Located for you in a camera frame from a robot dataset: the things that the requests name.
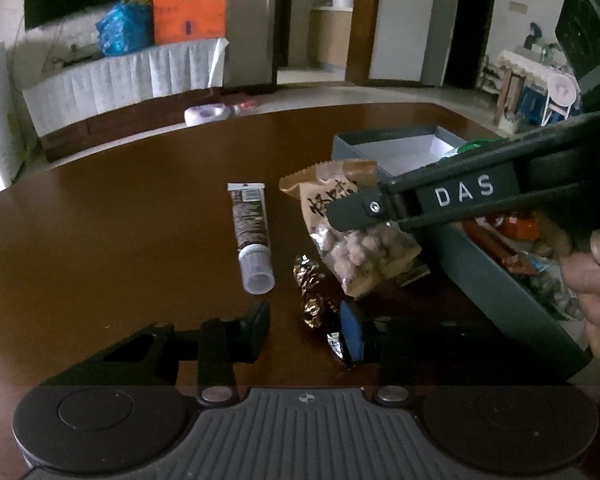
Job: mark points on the small red floor item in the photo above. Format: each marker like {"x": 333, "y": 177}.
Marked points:
{"x": 245, "y": 106}

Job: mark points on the white cabinet cloth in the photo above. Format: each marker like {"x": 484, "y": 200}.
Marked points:
{"x": 115, "y": 80}

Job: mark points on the blue plastic bag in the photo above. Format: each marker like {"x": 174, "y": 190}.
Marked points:
{"x": 122, "y": 25}

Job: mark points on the brown tube with white cap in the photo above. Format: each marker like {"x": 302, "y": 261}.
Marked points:
{"x": 250, "y": 225}

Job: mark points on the orange cardboard box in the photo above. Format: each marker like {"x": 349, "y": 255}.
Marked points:
{"x": 190, "y": 10}

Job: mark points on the orange snack packet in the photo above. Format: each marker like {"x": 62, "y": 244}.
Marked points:
{"x": 517, "y": 227}

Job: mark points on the silver foil packet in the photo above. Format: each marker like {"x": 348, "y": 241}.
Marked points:
{"x": 336, "y": 347}

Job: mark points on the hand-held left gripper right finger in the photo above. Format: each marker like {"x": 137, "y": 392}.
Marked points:
{"x": 352, "y": 335}

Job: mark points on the gold foil snack packet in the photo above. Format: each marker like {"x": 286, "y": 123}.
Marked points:
{"x": 312, "y": 290}

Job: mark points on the small table with cloth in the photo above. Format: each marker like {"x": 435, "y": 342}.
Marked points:
{"x": 517, "y": 67}

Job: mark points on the grey cardboard box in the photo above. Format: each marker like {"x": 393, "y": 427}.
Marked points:
{"x": 490, "y": 280}

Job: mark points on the red snack packet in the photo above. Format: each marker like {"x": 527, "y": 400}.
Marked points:
{"x": 485, "y": 242}

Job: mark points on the clear plastic snack packet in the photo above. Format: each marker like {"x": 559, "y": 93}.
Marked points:
{"x": 545, "y": 280}

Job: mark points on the wooden kitchen cabinet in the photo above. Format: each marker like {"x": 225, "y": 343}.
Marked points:
{"x": 330, "y": 37}

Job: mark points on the green snack bag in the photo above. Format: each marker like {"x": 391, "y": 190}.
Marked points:
{"x": 467, "y": 147}

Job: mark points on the beige peanut bag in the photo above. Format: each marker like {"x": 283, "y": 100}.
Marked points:
{"x": 360, "y": 255}

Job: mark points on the small dark snack packet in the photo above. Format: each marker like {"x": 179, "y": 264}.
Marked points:
{"x": 414, "y": 274}

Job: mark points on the person's right hand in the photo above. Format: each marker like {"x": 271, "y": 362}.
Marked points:
{"x": 595, "y": 280}

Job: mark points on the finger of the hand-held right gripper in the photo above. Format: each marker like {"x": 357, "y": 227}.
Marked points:
{"x": 360, "y": 210}

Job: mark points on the dark wooden television cabinet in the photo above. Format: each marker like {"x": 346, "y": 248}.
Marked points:
{"x": 110, "y": 127}

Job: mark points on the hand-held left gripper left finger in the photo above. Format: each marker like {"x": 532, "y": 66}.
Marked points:
{"x": 257, "y": 332}

